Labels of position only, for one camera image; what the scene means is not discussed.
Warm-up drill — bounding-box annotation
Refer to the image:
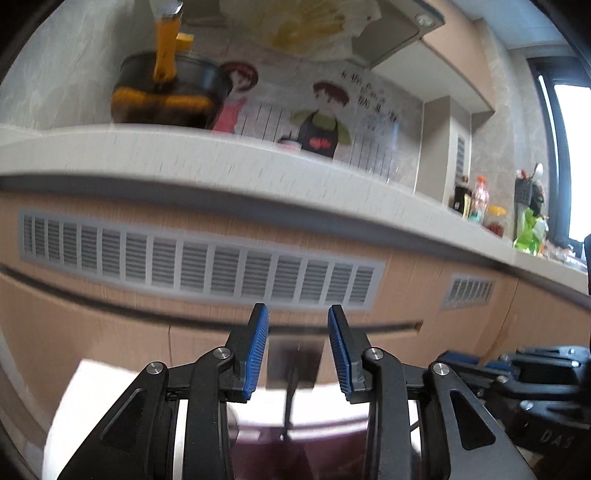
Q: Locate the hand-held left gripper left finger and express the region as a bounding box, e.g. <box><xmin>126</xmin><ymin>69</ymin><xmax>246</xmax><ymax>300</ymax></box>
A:
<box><xmin>58</xmin><ymin>303</ymin><xmax>269</xmax><ymax>480</ymax></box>

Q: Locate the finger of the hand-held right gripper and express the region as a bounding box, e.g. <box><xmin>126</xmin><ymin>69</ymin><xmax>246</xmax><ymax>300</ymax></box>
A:
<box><xmin>482</xmin><ymin>355</ymin><xmax>520</xmax><ymax>384</ymax></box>
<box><xmin>436</xmin><ymin>351</ymin><xmax>490</xmax><ymax>394</ymax></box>

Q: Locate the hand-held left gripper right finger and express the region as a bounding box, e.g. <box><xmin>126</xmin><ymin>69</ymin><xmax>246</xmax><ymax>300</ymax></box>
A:
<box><xmin>327</xmin><ymin>305</ymin><xmax>539</xmax><ymax>480</ymax></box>

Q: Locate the small black spatula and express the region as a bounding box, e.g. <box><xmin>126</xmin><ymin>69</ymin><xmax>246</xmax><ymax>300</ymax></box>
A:
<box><xmin>269</xmin><ymin>338</ymin><xmax>324</xmax><ymax>439</ymax></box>

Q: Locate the maroon plastic box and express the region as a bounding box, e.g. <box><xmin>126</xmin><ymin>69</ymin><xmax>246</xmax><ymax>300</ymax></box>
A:
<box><xmin>226</xmin><ymin>406</ymin><xmax>423</xmax><ymax>480</ymax></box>

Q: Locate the short grey vent grille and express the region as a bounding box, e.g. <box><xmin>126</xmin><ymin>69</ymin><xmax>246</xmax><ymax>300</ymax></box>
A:
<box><xmin>438</xmin><ymin>274</ymin><xmax>496</xmax><ymax>311</ymax></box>

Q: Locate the long grey vent grille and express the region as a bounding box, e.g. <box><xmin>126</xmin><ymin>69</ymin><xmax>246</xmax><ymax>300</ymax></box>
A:
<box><xmin>17</xmin><ymin>209</ymin><xmax>387</xmax><ymax>311</ymax></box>

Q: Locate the green plastic bag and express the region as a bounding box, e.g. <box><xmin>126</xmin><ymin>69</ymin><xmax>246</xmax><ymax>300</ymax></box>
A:
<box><xmin>512</xmin><ymin>209</ymin><xmax>551</xmax><ymax>256</ymax></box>

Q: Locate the yellow-lidded jar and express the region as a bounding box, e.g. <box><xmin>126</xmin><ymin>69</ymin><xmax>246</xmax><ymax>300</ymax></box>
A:
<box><xmin>484</xmin><ymin>205</ymin><xmax>507</xmax><ymax>237</ymax></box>

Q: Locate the dark sauce bottle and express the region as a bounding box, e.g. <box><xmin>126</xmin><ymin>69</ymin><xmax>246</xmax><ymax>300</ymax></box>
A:
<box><xmin>453</xmin><ymin>185</ymin><xmax>472</xmax><ymax>218</ymax></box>

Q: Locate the orange-capped drink bottle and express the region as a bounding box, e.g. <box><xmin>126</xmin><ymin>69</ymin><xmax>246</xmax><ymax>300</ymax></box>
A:
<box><xmin>468</xmin><ymin>176</ymin><xmax>491</xmax><ymax>225</ymax></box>

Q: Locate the wooden kitchen cabinet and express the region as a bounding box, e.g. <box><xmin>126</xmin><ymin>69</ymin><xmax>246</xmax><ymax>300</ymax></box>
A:
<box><xmin>0</xmin><ymin>182</ymin><xmax>591</xmax><ymax>416</ymax></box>

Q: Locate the white lace tablecloth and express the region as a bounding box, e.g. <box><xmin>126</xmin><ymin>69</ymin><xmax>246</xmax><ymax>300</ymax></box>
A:
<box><xmin>43</xmin><ymin>359</ymin><xmax>370</xmax><ymax>480</ymax></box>

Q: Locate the dark utensil holder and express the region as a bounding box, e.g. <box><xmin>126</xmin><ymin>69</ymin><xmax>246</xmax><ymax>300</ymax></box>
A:
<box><xmin>514</xmin><ymin>163</ymin><xmax>546</xmax><ymax>219</ymax></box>

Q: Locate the white stone countertop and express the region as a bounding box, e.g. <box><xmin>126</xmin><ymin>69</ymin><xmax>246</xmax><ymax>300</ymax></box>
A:
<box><xmin>0</xmin><ymin>121</ymin><xmax>591</xmax><ymax>296</ymax></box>

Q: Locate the window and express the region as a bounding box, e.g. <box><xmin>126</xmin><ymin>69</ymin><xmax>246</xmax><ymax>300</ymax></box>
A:
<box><xmin>529</xmin><ymin>58</ymin><xmax>591</xmax><ymax>247</ymax></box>

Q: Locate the range hood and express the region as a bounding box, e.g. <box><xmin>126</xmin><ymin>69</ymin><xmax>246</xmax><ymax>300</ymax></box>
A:
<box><xmin>350</xmin><ymin>0</ymin><xmax>447</xmax><ymax>71</ymax></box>

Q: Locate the cartoon wall sticker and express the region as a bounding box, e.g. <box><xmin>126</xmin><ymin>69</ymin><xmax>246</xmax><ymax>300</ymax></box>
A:
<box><xmin>211</xmin><ymin>44</ymin><xmax>424</xmax><ymax>185</ymax></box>

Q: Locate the black wok with orange handle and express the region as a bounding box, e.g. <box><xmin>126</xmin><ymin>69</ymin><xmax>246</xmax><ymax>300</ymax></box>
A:
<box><xmin>111</xmin><ymin>0</ymin><xmax>232</xmax><ymax>131</ymax></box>

